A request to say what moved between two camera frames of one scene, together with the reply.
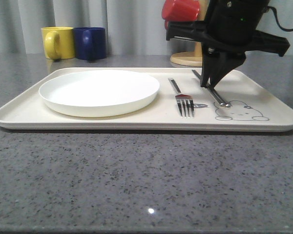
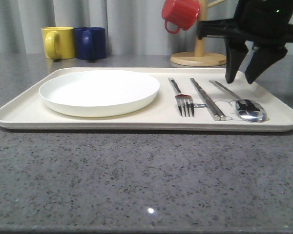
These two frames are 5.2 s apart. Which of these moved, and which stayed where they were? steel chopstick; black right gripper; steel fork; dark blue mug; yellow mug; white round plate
Moved: steel chopstick; black right gripper
Stayed: dark blue mug; yellow mug; white round plate; steel fork
